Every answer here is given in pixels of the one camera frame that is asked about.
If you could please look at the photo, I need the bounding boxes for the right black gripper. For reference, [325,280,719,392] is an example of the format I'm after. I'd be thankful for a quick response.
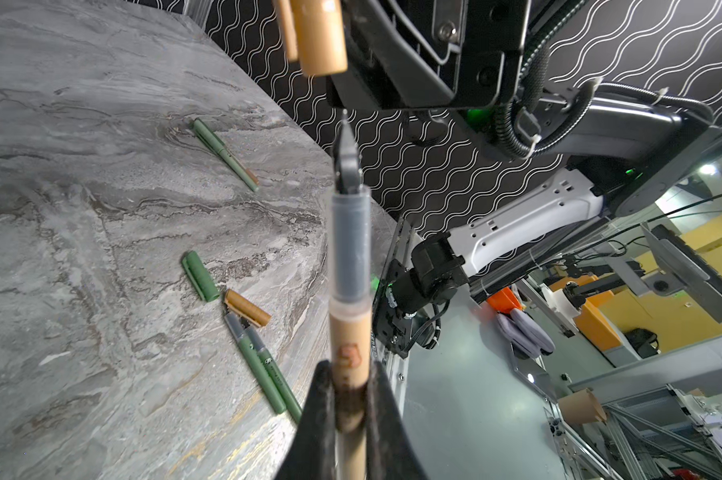
[326,0,532,111]

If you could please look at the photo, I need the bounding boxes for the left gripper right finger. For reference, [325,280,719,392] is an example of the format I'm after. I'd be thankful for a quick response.
[365,361,427,479]

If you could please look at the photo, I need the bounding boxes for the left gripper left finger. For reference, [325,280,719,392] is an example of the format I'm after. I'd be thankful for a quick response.
[275,360,336,480]

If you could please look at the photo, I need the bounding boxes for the tan pen cap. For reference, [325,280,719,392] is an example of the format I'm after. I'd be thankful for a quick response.
[273,0,348,77]

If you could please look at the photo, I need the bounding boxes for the tan pen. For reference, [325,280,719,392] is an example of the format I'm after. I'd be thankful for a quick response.
[328,113,372,479]

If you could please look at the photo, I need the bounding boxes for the light green pen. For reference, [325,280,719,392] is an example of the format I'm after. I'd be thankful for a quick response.
[191,118,259,192]

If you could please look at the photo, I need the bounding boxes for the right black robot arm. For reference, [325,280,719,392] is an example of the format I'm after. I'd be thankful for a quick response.
[328,1,719,278]

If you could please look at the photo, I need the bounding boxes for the green pen cap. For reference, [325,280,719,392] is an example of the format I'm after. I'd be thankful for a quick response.
[181,251,220,302]

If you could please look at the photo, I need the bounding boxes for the orange box outside cell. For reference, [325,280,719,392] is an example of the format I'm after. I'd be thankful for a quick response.
[486,287,525,315]

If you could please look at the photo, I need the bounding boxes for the brown cardboard tape roll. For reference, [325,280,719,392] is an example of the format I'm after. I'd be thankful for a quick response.
[558,388,607,425]

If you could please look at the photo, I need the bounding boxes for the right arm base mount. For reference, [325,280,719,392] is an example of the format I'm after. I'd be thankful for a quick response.
[372,217,468,359]

